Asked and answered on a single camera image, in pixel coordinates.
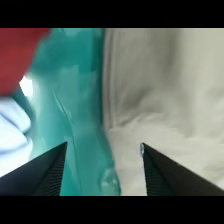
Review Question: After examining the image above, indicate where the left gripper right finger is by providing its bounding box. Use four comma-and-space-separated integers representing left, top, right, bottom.
140, 142, 224, 197

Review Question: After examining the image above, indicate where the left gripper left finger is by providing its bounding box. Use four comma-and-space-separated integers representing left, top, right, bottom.
0, 141, 69, 197

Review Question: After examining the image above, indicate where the white garment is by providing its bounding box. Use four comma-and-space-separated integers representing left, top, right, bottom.
0, 96, 34, 178

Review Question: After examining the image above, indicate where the beige garment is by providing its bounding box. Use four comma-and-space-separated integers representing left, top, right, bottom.
101, 28, 224, 197

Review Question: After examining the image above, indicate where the red garment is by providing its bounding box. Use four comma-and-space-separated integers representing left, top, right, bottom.
0, 28, 53, 98

